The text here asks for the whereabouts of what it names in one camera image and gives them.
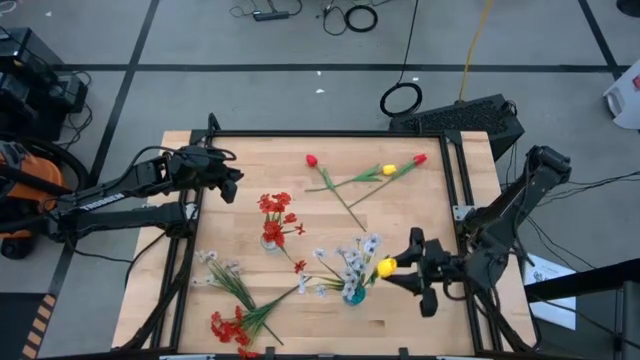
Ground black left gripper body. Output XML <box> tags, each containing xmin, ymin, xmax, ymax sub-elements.
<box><xmin>169</xmin><ymin>144</ymin><xmax>240</xmax><ymax>205</ymax></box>

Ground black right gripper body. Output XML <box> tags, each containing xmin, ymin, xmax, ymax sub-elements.
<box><xmin>409</xmin><ymin>227</ymin><xmax>469</xmax><ymax>318</ymax></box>

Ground yellow artificial tulip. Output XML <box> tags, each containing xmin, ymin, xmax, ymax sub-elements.
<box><xmin>364</xmin><ymin>257</ymin><xmax>399</xmax><ymax>294</ymax></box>
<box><xmin>304</xmin><ymin>163</ymin><xmax>399</xmax><ymax>194</ymax></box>

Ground white artificial flower bunch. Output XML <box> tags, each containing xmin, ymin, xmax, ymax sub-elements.
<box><xmin>298</xmin><ymin>232</ymin><xmax>384</xmax><ymax>304</ymax></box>
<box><xmin>192</xmin><ymin>248</ymin><xmax>285</xmax><ymax>347</ymax></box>

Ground red artificial flower bunch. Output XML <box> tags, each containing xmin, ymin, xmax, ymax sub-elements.
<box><xmin>257</xmin><ymin>191</ymin><xmax>308</xmax><ymax>275</ymax></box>

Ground green stems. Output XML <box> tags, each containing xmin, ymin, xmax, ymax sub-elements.
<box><xmin>209</xmin><ymin>279</ymin><xmax>306</xmax><ymax>360</ymax></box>

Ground blue diamond-pattern glass vase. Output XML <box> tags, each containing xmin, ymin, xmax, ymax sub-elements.
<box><xmin>343</xmin><ymin>285</ymin><xmax>369</xmax><ymax>307</ymax></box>

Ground white paper sheet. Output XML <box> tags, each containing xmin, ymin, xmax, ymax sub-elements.
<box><xmin>522</xmin><ymin>252</ymin><xmax>579</xmax><ymax>331</ymax></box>

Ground orange vacuum cleaner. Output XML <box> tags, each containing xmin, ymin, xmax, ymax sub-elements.
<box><xmin>0</xmin><ymin>133</ymin><xmax>92</xmax><ymax>236</ymax></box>
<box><xmin>0</xmin><ymin>139</ymin><xmax>66</xmax><ymax>261</ymax></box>

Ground black barrier beam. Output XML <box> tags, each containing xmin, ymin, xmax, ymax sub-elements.
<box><xmin>524</xmin><ymin>257</ymin><xmax>640</xmax><ymax>304</ymax></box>

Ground black perforated computer case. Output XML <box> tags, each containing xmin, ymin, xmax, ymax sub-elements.
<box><xmin>388</xmin><ymin>93</ymin><xmax>526</xmax><ymax>162</ymax></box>

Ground black power strip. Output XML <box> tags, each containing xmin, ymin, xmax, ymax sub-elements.
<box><xmin>252</xmin><ymin>9</ymin><xmax>291</xmax><ymax>22</ymax></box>

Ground black equipment stack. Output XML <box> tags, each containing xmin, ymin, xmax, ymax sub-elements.
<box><xmin>0</xmin><ymin>27</ymin><xmax>91</xmax><ymax>141</ymax></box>

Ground white plastic container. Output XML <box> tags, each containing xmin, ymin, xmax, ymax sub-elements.
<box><xmin>602</xmin><ymin>73</ymin><xmax>640</xmax><ymax>132</ymax></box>

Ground black aluminium table frame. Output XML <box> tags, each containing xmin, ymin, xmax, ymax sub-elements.
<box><xmin>119</xmin><ymin>112</ymin><xmax>539</xmax><ymax>360</ymax></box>

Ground black coiled floor cable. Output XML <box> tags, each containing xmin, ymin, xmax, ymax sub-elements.
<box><xmin>378</xmin><ymin>0</ymin><xmax>424</xmax><ymax>119</ymax></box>

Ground black floor cable bundle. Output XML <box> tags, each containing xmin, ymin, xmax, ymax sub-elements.
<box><xmin>537</xmin><ymin>169</ymin><xmax>640</xmax><ymax>209</ymax></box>

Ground black cable ring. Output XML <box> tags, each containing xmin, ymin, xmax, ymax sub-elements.
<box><xmin>343</xmin><ymin>4</ymin><xmax>379</xmax><ymax>34</ymax></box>

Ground yellow floor cable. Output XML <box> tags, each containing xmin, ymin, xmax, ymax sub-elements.
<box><xmin>457</xmin><ymin>0</ymin><xmax>496</xmax><ymax>104</ymax></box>

